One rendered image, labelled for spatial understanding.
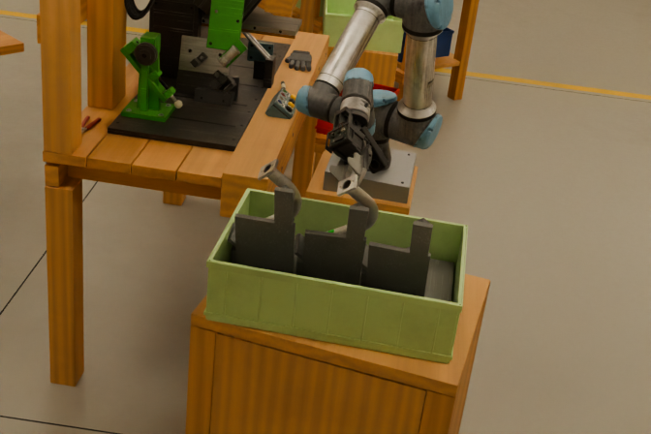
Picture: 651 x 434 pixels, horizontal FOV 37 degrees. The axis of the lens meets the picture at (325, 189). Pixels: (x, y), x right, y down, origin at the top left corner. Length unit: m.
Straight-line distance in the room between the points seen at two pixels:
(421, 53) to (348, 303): 0.79
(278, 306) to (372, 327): 0.23
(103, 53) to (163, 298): 1.11
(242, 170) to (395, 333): 0.84
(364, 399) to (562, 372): 1.58
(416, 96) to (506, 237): 1.99
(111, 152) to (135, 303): 1.01
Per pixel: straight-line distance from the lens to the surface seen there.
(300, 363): 2.41
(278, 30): 3.51
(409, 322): 2.33
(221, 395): 2.56
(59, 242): 3.20
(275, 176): 2.29
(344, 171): 2.31
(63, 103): 2.98
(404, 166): 3.06
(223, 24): 3.42
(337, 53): 2.61
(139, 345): 3.68
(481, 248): 4.58
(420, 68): 2.77
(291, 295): 2.34
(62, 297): 3.30
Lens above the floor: 2.17
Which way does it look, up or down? 26 degrees down
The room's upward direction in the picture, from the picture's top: 7 degrees clockwise
